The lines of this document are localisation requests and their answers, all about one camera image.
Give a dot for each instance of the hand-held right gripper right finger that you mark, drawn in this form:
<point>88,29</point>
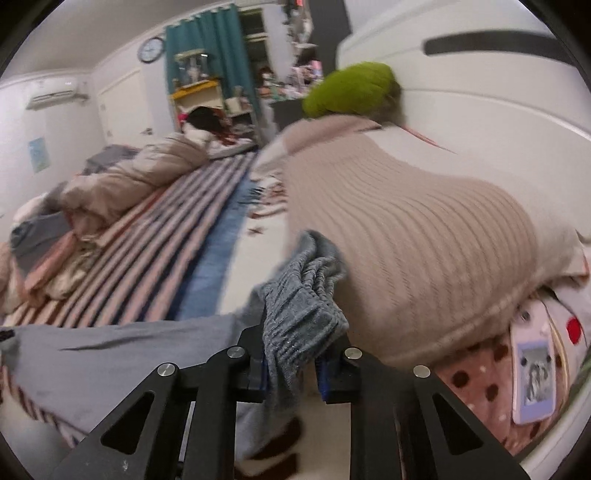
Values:
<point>324,372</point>

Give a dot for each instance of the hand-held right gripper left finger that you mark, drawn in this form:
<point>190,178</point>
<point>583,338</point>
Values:
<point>263,372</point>

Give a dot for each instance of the grey pants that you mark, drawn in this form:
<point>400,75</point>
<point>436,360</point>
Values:
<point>138,355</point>

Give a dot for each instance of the pink polka dot blanket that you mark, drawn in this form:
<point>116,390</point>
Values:
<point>480,392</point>

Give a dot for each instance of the striped bed sheet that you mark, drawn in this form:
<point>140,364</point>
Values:
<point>152,249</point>

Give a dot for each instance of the beige knitted sweater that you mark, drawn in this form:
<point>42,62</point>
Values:
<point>415,230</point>

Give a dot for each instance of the pink phone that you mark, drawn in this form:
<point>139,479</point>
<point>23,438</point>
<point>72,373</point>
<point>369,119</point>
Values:
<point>532,364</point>

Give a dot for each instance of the beige crumpled duvet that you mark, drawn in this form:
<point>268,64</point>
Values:
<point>134,173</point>

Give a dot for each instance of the black plush toy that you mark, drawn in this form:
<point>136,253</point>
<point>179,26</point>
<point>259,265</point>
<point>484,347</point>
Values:
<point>203,121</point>

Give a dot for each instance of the grey crumpled cloth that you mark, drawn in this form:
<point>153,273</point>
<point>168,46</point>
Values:
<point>34,235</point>

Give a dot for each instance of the green plush pillow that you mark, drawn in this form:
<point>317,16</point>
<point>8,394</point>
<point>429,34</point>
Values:
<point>351,90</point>

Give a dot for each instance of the yellow shelf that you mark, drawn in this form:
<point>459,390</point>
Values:
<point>196,92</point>

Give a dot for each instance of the white door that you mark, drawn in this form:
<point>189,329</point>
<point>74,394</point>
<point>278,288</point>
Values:
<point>124,104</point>

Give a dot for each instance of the teal curtain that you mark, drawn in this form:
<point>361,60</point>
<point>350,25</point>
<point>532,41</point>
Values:
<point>203,50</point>

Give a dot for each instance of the white headboard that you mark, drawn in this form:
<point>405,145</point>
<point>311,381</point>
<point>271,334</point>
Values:
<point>485,78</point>

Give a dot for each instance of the white air conditioner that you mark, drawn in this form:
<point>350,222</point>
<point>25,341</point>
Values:
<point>54,92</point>

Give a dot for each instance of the blue wall poster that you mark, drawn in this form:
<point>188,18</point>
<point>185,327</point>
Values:
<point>39,154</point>

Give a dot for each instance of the round wall clock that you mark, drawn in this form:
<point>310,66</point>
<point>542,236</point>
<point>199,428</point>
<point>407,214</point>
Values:
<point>151,50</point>

